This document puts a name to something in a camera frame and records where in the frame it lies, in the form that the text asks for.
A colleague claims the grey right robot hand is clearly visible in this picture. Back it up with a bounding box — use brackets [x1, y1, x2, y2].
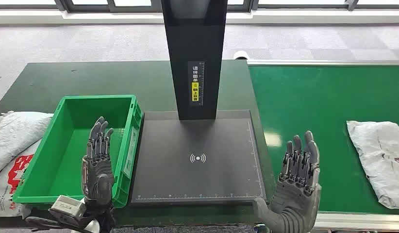
[253, 130, 322, 226]

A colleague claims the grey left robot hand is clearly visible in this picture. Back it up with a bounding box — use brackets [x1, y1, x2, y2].
[81, 116, 116, 206]

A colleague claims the grey plastic parcel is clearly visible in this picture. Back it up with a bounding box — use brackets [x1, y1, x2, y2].
[346, 120, 399, 210]

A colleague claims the green conveyor belt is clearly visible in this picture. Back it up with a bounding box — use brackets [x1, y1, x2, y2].
[248, 65, 399, 215]

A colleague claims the black inbound scanner machine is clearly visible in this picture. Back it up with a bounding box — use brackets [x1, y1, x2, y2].
[130, 0, 267, 206]

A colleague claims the white conveyor roller end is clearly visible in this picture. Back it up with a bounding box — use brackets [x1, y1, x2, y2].
[233, 50, 250, 61]

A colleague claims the green plastic crate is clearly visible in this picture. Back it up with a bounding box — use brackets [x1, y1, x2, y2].
[12, 94, 144, 209]

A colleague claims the plain white woven sack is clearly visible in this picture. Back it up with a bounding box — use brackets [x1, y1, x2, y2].
[0, 111, 54, 178]

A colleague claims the white sack with red print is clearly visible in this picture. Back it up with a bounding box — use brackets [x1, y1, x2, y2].
[0, 140, 43, 219]

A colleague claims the black and yellow label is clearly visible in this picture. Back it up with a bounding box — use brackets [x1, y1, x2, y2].
[187, 61, 205, 107]

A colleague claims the white window sill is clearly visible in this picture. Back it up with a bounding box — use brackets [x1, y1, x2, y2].
[0, 9, 399, 26]

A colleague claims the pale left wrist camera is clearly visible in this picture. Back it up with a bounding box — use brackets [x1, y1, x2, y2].
[51, 195, 87, 221]

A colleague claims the aluminium conveyor frame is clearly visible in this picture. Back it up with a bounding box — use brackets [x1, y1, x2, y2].
[246, 59, 399, 233]

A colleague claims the dark window frame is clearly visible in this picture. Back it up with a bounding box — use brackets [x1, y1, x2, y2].
[0, 0, 399, 14]

